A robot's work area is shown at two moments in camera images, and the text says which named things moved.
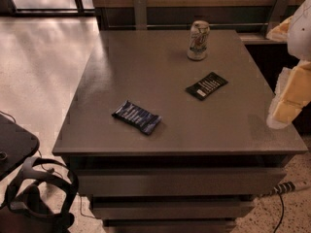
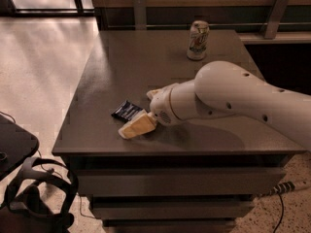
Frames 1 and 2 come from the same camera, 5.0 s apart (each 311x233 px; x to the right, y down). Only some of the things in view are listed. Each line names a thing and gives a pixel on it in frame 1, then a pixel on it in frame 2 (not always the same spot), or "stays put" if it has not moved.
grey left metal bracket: x=140 y=3 stays put
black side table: x=17 y=145 stays put
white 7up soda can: x=197 y=49 stays put
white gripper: x=301 y=33 to x=160 y=108
